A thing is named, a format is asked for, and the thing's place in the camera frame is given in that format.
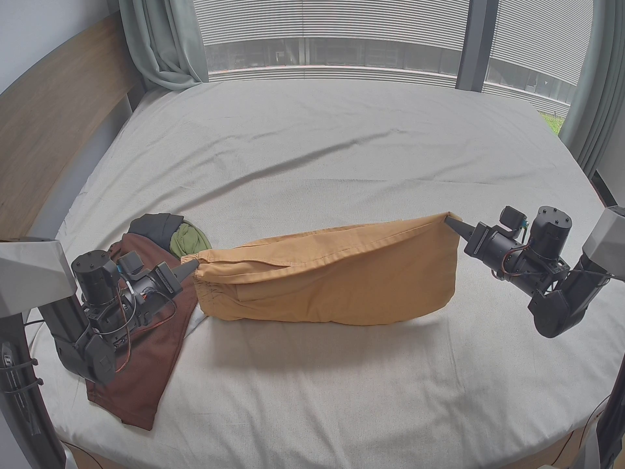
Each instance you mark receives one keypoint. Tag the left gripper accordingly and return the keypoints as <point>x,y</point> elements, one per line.
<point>166,281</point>

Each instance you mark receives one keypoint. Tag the brown shorts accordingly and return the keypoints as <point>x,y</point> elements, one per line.
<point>146,359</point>

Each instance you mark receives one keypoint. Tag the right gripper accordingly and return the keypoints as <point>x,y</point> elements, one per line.
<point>495,249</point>

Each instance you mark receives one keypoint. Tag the window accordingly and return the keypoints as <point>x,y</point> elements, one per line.
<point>478,27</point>

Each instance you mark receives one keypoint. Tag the grey-green curtain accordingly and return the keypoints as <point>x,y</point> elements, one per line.
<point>600,91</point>
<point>161,27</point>

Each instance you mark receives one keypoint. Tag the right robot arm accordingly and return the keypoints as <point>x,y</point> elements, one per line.
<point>551,230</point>

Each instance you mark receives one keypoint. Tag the bed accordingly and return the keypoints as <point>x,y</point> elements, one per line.
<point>342,139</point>

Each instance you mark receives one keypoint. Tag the black garment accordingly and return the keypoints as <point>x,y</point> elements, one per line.
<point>151,230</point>

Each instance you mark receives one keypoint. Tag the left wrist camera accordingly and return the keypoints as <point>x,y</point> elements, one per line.
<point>132,266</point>

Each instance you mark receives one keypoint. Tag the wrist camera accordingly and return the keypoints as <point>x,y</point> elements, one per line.
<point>132,266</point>
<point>512,219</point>

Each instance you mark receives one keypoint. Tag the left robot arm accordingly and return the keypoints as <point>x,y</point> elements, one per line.
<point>95,276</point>

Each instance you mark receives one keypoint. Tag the tan shorts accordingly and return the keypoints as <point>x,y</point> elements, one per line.
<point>342,276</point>

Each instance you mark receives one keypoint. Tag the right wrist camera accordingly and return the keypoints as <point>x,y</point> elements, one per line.
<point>512,219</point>

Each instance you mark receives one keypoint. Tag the green garment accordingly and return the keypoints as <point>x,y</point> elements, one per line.
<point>188,240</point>

